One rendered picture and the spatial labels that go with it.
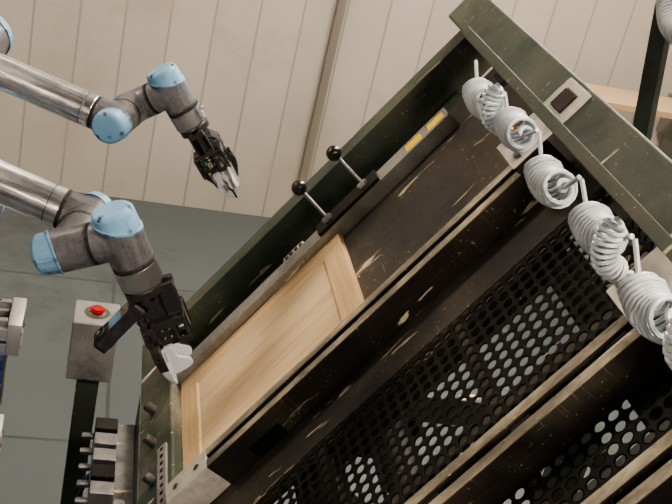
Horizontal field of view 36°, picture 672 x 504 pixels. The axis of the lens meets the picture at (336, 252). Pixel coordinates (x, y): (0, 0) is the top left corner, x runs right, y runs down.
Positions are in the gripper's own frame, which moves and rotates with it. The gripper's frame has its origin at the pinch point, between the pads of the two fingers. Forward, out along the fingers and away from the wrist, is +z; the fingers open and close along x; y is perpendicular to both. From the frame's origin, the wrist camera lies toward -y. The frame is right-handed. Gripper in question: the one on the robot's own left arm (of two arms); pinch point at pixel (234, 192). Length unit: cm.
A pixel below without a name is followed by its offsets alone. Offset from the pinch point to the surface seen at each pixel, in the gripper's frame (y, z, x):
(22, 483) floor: -58, 80, -121
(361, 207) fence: 9.1, 14.7, 25.9
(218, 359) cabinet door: 13.6, 31.9, -22.4
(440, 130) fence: 9, 6, 50
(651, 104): -15, 37, 104
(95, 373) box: -9, 32, -59
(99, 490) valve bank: 36, 36, -57
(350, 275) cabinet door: 30.1, 18.6, 17.7
